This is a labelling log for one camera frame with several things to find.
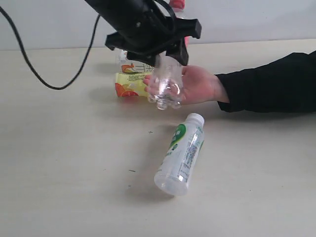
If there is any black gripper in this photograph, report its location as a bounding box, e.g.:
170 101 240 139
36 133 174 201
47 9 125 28
105 4 201 67

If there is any clear cola bottle red label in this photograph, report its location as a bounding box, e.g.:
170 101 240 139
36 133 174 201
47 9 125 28
147 0 191 111

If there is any clear tea bottle balloon label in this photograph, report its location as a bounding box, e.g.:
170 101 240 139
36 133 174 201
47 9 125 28
116 50 154 74

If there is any yellow juice bottle red cap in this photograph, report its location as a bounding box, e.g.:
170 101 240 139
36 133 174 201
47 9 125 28
115 73 150 98

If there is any white green-label drink bottle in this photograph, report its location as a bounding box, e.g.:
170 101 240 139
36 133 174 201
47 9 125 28
154 113 204 196

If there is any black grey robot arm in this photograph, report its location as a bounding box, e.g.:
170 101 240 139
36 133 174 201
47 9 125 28
87 0 201 66

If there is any black sleeved forearm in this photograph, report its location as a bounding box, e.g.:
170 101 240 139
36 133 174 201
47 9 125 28
218 52 316 113

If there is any black braided cable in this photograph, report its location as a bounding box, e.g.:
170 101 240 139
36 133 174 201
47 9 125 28
0 4 101 90

